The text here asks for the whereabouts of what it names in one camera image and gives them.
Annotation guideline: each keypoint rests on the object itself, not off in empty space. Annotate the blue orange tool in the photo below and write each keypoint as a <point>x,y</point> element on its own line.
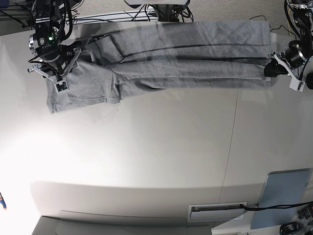
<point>2,202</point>

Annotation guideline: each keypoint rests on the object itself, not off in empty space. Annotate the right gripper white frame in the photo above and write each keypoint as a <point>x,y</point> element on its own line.
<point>57,75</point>

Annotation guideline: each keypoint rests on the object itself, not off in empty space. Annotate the white cable outlet box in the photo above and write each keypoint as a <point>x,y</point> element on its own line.
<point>215,212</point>

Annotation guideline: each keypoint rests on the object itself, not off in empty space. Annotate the blue-grey flat panel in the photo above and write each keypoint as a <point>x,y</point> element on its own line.
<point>281,188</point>

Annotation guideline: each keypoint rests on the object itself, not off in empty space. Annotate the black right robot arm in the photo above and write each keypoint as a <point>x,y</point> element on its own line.
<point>53,25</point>

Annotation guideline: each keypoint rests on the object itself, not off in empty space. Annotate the grey T-shirt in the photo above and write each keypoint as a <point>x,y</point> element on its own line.
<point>136,61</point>

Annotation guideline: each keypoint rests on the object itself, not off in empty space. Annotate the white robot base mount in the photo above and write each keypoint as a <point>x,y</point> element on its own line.
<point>164,10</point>

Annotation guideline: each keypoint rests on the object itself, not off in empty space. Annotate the black teal device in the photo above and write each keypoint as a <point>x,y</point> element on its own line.
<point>290,228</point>

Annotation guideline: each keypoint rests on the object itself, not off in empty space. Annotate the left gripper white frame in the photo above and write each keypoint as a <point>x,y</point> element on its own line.
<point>280,65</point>

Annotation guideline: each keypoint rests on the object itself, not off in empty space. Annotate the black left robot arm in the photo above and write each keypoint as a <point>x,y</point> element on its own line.
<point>294,60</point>

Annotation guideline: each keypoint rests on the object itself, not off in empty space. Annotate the black round puck device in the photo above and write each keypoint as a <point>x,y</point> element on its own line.
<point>309,80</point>

